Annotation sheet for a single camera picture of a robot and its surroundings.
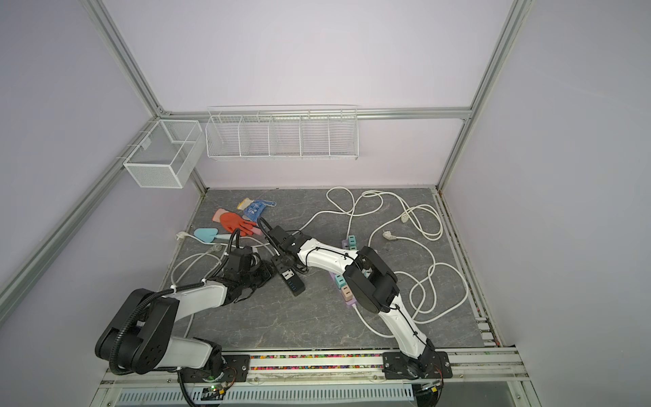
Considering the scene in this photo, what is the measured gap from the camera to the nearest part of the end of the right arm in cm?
69

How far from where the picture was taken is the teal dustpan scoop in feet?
3.44

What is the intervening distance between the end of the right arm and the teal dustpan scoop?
417 millimetres
